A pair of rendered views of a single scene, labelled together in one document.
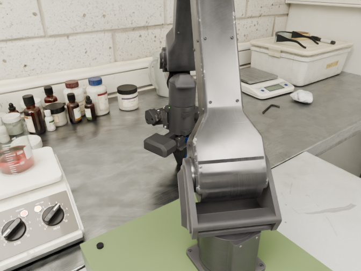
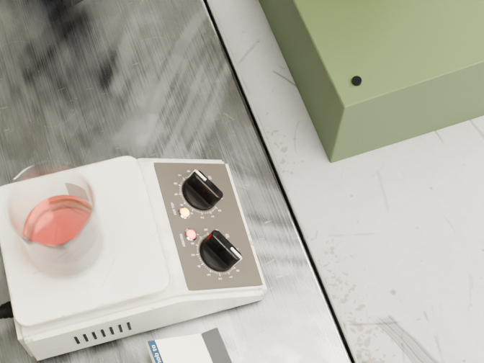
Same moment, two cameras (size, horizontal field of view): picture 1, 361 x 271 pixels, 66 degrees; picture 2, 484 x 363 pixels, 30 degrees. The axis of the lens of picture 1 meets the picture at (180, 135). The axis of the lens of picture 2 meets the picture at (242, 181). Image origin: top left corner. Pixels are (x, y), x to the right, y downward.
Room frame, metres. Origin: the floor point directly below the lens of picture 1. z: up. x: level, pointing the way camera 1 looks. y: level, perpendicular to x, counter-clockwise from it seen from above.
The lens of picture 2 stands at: (0.22, 0.50, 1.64)
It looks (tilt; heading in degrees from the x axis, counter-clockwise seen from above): 65 degrees down; 283
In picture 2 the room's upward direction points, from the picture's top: 3 degrees clockwise
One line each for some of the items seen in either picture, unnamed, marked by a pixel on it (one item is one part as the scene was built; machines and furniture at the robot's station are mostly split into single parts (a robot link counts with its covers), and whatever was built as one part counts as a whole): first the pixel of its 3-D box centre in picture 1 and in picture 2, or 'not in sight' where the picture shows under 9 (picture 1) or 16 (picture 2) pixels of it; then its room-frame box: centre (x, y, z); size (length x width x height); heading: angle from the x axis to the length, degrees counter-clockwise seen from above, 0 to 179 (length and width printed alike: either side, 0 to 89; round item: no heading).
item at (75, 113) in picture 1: (73, 107); not in sight; (0.77, 0.33, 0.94); 0.04 x 0.04 x 0.09
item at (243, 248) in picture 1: (224, 239); not in sight; (0.20, -0.05, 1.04); 0.07 x 0.07 x 0.06; 30
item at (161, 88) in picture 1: (166, 74); not in sight; (1.01, 0.05, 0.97); 0.18 x 0.13 x 0.15; 140
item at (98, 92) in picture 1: (97, 95); not in sight; (0.84, 0.27, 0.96); 0.06 x 0.06 x 0.11
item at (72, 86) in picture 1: (74, 98); not in sight; (0.82, 0.34, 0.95); 0.06 x 0.06 x 0.11
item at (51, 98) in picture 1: (51, 101); not in sight; (0.81, 0.41, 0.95); 0.04 x 0.04 x 0.10
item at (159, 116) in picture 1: (163, 114); not in sight; (0.57, 0.04, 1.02); 0.07 x 0.07 x 0.06; 51
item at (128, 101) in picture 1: (128, 97); not in sight; (0.88, 0.18, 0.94); 0.07 x 0.07 x 0.07
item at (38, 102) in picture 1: (33, 111); not in sight; (0.77, 0.45, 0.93); 0.06 x 0.06 x 0.07
